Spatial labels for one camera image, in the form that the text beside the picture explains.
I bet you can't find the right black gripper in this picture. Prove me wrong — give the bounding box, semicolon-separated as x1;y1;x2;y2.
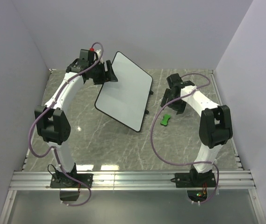
160;88;187;115

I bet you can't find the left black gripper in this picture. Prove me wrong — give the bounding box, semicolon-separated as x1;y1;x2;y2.
89;60;118;85

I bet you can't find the green whiteboard eraser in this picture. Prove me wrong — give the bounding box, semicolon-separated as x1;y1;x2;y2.
160;114;171;126

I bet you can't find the white whiteboard black frame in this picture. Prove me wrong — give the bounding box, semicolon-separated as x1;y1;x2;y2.
94;51;153;132

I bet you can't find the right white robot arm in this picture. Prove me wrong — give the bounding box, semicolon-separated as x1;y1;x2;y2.
161;85;233;187

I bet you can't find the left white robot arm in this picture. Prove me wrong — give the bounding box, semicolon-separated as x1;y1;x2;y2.
28;58;117;188

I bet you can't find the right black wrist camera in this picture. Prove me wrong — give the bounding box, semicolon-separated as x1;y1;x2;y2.
166;73;195;90

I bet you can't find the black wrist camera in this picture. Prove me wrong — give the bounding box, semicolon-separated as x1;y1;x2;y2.
166;73;195;90
78;49;94;67

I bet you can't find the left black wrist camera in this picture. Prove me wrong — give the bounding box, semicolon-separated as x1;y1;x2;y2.
78;49;94;67

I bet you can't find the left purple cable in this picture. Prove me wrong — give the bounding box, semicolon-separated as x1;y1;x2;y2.
28;42;104;207

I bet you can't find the purple cable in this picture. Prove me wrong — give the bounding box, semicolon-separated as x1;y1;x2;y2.
150;73;219;206
28;42;104;207

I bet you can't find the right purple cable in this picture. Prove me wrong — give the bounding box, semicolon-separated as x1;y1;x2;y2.
150;73;219;206

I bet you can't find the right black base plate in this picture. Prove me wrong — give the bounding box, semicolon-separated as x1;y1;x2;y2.
170;168;217;188

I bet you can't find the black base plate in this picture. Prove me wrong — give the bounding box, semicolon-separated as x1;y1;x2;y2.
50;172;93;189
170;168;217;188

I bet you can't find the aluminium right side rail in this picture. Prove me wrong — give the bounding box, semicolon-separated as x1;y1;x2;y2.
208;70;245;171

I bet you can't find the aluminium rail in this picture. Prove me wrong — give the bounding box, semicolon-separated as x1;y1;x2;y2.
208;70;245;171
8;170;256;190

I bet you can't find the aluminium front rail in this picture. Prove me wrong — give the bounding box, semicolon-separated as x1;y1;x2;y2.
8;170;256;190

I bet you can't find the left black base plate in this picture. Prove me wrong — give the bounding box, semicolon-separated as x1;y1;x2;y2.
50;172;93;189

